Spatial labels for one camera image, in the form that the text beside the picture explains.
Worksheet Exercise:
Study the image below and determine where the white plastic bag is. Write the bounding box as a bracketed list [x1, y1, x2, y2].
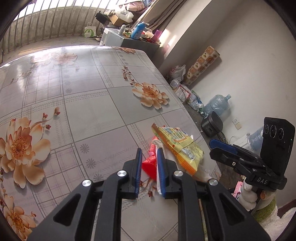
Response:
[169, 64, 187, 82]

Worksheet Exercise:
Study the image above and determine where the pile of floor trash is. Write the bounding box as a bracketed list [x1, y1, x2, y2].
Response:
[170, 79, 206, 116]

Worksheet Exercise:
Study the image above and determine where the large water jug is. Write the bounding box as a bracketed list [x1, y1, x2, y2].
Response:
[204, 94, 231, 116]

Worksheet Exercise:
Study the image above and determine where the white gloved right hand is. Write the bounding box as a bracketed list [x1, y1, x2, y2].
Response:
[233, 181, 276, 211]

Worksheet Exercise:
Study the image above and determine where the grey cabinet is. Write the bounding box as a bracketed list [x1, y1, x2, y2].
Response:
[99, 28, 159, 59]

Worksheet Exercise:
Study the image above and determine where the pink plastic cup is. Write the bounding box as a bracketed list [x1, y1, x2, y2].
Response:
[152, 30, 162, 43]

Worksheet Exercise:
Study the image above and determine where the small white bottle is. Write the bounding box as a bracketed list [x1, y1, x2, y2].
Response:
[118, 25, 126, 35]

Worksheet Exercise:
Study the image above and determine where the red plastic wrapper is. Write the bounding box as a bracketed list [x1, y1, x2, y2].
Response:
[142, 137, 158, 181]

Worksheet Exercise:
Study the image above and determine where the wall power socket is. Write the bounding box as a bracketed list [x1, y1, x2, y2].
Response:
[232, 118, 242, 130]

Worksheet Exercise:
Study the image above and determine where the beige curtain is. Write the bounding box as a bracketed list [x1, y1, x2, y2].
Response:
[132, 0, 186, 33]

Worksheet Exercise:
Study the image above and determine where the white tissue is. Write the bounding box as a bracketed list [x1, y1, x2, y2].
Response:
[153, 139, 212, 199]

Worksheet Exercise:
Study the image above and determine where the metal balcony railing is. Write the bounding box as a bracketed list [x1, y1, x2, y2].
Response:
[1, 0, 119, 63]

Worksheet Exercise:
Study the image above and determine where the cardboard box with clutter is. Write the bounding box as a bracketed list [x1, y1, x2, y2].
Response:
[104, 1, 147, 27]

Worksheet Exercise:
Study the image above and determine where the green white paper bag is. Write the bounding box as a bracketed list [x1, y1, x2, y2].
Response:
[83, 22, 96, 38]

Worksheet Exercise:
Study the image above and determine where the black rice cooker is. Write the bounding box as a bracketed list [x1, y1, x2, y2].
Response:
[201, 111, 223, 138]

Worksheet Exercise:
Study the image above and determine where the blue detergent bottle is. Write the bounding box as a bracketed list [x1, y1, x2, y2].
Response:
[130, 23, 145, 40]

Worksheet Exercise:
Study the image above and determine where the yellow snack bag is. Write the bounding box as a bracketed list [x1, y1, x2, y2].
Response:
[152, 123, 204, 175]

